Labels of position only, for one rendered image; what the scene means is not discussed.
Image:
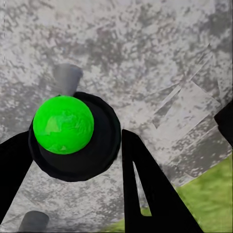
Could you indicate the insectifuge atomizer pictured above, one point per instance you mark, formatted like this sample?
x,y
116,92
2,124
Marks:
x,y
76,136

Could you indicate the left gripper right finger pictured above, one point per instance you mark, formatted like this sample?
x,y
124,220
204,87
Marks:
x,y
169,213

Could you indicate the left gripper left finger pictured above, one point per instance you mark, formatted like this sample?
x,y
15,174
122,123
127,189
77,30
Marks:
x,y
15,161

